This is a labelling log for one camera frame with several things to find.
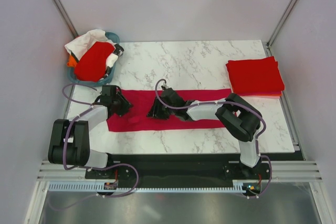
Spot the teal laundry basket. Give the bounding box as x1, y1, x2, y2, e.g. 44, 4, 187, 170
68, 31, 120, 87

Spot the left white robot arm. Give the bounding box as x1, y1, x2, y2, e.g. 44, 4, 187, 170
48, 84, 133, 178

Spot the aluminium frame post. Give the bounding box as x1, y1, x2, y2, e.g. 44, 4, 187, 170
265, 0, 299, 50
52, 0, 78, 38

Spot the black white garment in basket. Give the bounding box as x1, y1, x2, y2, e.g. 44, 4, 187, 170
104, 44, 124, 77

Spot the folded red t shirt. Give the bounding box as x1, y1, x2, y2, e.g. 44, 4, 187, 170
226, 56, 285, 95

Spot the white t shirt in basket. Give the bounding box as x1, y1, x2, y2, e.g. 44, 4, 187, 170
65, 29, 109, 60

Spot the left aluminium frame post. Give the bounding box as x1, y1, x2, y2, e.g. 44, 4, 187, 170
52, 0, 78, 38

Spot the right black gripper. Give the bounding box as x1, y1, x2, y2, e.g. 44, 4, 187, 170
146, 96, 176, 121

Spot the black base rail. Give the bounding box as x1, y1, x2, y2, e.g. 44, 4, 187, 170
85, 154, 270, 188

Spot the red t shirt in basket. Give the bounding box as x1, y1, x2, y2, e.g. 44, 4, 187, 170
74, 42, 115, 82

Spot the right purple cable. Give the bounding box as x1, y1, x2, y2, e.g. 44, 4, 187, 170
154, 78, 272, 200

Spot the white slotted cable duct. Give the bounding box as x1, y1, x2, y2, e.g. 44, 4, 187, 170
48, 182, 260, 193

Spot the orange garment in basket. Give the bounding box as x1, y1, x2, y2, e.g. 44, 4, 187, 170
67, 55, 78, 68

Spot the purple cable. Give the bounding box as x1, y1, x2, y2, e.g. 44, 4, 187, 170
61, 83, 139, 200
154, 78, 272, 200

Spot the magenta t shirt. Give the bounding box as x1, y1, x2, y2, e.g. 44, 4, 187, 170
107, 90, 224, 132

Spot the folded orange t shirt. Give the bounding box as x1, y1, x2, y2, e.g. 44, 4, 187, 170
245, 91, 282, 97

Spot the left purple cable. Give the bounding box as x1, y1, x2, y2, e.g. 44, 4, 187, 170
61, 83, 139, 200

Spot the right aluminium frame post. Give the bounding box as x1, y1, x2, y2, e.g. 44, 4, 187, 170
265, 0, 299, 50

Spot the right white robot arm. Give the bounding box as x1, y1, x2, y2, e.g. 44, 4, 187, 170
147, 88, 266, 179

